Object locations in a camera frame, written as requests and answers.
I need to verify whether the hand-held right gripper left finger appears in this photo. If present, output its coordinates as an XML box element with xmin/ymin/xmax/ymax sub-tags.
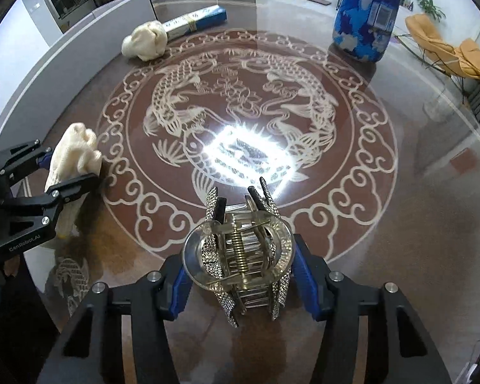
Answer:
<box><xmin>44</xmin><ymin>256</ymin><xmax>193</xmax><ymax>384</ymax></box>

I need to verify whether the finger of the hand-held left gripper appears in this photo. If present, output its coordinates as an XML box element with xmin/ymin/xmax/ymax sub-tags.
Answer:
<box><xmin>8</xmin><ymin>172</ymin><xmax>100</xmax><ymax>233</ymax></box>
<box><xmin>0</xmin><ymin>139</ymin><xmax>54</xmax><ymax>187</ymax></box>

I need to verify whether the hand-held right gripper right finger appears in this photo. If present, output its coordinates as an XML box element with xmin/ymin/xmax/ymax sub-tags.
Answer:
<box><xmin>292</xmin><ymin>234</ymin><xmax>452</xmax><ymax>384</ymax></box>

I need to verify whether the cream knit glove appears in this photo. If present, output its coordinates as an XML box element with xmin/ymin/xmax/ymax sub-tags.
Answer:
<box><xmin>44</xmin><ymin>123</ymin><xmax>103</xmax><ymax>241</ymax></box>
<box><xmin>121</xmin><ymin>20</ymin><xmax>169</xmax><ymax>62</ymax></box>

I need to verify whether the rhinestone hair clip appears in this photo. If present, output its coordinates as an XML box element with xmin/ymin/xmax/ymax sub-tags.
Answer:
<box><xmin>182</xmin><ymin>176</ymin><xmax>294</xmax><ymax>329</ymax></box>

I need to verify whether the white partition board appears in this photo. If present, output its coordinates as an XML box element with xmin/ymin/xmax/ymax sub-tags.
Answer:
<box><xmin>0</xmin><ymin>0</ymin><xmax>155</xmax><ymax>137</ymax></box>

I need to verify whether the long blue box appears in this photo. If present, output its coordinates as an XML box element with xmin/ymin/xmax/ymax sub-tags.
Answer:
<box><xmin>162</xmin><ymin>5</ymin><xmax>228</xmax><ymax>41</ymax></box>

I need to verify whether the blue patterned canister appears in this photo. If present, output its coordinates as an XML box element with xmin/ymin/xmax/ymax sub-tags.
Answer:
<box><xmin>332</xmin><ymin>0</ymin><xmax>409</xmax><ymax>63</ymax></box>

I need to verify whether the orange lounge chair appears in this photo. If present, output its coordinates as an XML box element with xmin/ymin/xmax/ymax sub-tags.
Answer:
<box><xmin>444</xmin><ymin>38</ymin><xmax>480</xmax><ymax>78</ymax></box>
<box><xmin>405</xmin><ymin>13</ymin><xmax>465</xmax><ymax>68</ymax></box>

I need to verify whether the large leafy potted plant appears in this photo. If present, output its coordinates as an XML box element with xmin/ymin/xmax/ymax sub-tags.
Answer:
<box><xmin>412</xmin><ymin>0</ymin><xmax>446</xmax><ymax>20</ymax></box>

